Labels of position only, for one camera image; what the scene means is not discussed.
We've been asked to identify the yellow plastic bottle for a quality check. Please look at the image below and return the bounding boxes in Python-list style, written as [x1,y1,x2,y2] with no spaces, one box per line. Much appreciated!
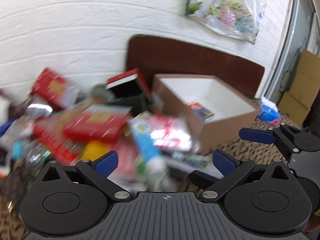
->
[80,141,110,161]

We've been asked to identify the pink printed zip bag pack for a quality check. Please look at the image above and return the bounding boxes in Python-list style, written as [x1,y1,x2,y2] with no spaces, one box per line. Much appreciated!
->
[146,114,193,152]

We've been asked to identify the dark brown wooden board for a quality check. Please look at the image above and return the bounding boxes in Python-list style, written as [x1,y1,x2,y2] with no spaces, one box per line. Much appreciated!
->
[126,34,265,98]

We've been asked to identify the blue white cream tube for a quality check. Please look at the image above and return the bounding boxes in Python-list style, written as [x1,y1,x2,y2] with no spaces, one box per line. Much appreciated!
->
[128,118,167,179]

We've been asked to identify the red blue card pack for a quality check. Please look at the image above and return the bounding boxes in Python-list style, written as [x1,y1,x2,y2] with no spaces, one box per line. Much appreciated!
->
[187,101,215,121]

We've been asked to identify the red white patterned box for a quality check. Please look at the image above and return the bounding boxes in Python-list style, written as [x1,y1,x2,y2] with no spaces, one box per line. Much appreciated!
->
[31,67,80,110]

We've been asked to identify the cardboard boxes in background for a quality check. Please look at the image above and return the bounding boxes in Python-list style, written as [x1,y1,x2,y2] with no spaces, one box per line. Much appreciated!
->
[278,50,319,126]

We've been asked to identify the large brown cardboard box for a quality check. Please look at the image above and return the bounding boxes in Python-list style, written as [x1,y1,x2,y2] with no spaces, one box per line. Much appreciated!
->
[152,74,260,152]

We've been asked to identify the black white marker pack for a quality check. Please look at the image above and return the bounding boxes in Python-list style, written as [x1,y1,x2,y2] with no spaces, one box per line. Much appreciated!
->
[165,152,209,174]

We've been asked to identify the red black open gift box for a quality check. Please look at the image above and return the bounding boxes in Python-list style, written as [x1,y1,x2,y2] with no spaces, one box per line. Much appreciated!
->
[106,68,152,115]

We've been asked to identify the floral plastic bag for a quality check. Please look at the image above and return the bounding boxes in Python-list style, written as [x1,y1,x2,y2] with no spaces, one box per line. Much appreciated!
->
[185,0,267,44]

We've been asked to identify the flat red box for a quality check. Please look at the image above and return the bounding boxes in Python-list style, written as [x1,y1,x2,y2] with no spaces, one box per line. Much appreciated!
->
[62,105,132,143]

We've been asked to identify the blue tissue pack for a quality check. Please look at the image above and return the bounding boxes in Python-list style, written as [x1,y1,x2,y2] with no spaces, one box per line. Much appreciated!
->
[258,96,281,126]

